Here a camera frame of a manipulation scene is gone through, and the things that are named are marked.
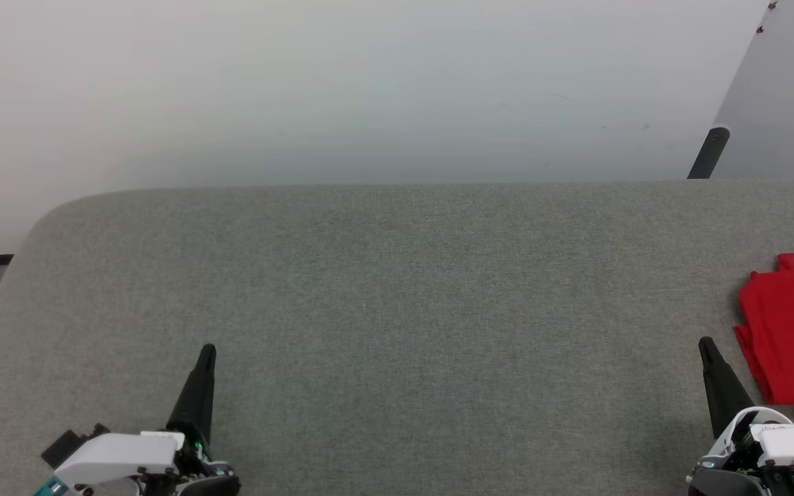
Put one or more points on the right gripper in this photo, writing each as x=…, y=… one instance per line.
x=735, y=479

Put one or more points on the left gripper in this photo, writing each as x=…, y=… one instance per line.
x=197, y=475

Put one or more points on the red and white jersey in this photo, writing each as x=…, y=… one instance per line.
x=793, y=331

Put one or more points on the grey flat panel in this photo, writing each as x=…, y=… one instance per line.
x=790, y=89

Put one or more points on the black metal post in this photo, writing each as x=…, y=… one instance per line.
x=708, y=153

